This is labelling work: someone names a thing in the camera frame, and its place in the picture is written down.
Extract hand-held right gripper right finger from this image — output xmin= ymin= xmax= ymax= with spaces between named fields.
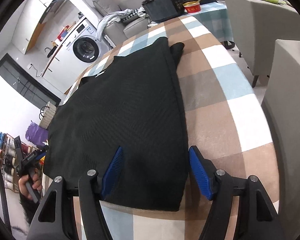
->
xmin=188 ymin=145 xmax=287 ymax=240

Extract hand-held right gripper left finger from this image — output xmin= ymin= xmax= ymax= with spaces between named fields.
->
xmin=27 ymin=146 xmax=123 ymax=240

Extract black knit sweater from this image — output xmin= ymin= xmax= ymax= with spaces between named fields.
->
xmin=42 ymin=37 xmax=190 ymax=212

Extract person's left forearm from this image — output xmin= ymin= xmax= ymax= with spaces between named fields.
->
xmin=19 ymin=195 xmax=42 ymax=224

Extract person's left hand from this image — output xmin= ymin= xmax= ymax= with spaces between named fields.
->
xmin=18 ymin=171 xmax=44 ymax=200

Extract purple bag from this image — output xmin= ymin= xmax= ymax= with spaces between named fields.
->
xmin=25 ymin=121 xmax=49 ymax=145

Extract shoe rack with shoes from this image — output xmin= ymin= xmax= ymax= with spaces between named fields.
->
xmin=0 ymin=131 xmax=44 ymax=193

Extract woven laundry basket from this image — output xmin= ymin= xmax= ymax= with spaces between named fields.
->
xmin=39 ymin=101 xmax=57 ymax=129

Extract dark glass door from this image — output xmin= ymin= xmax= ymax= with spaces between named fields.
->
xmin=0 ymin=53 xmax=62 ymax=107

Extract checkered blanket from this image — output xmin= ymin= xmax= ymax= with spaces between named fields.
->
xmin=57 ymin=15 xmax=280 ymax=240

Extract white kitchen counter cabinets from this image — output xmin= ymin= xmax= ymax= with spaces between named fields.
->
xmin=41 ymin=41 xmax=75 ymax=78

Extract white washing machine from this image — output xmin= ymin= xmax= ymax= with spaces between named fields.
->
xmin=57 ymin=17 xmax=105 ymax=64

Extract grey upholstered stool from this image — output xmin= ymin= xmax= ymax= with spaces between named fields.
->
xmin=261 ymin=39 xmax=300 ymax=205

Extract red basket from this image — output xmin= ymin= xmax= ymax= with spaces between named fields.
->
xmin=57 ymin=26 xmax=69 ymax=40

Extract range hood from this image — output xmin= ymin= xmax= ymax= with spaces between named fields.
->
xmin=36 ymin=0 xmax=67 ymax=25

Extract grey sofa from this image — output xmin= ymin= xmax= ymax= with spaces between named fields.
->
xmin=92 ymin=0 xmax=165 ymax=48

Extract light grey garment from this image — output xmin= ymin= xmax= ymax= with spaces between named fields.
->
xmin=97 ymin=9 xmax=140 ymax=37

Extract grey cushion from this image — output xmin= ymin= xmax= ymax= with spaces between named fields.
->
xmin=92 ymin=0 xmax=120 ymax=18

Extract small table with checked cloth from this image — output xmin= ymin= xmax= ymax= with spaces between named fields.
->
xmin=190 ymin=1 xmax=234 ymax=49

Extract grey upholstered cabinet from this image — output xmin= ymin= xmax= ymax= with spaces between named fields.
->
xmin=222 ymin=0 xmax=300 ymax=88

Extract houndstooth cushion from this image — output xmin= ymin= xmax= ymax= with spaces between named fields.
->
xmin=122 ymin=9 xmax=145 ymax=22

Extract red food tub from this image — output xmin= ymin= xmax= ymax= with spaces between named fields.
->
xmin=183 ymin=1 xmax=201 ymax=14

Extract black electric cooker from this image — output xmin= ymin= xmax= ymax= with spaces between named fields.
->
xmin=142 ymin=0 xmax=185 ymax=23

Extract black cable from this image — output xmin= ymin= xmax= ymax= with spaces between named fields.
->
xmin=0 ymin=140 xmax=10 ymax=230

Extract white wall cabinets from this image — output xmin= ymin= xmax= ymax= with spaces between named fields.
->
xmin=11 ymin=0 xmax=68 ymax=55

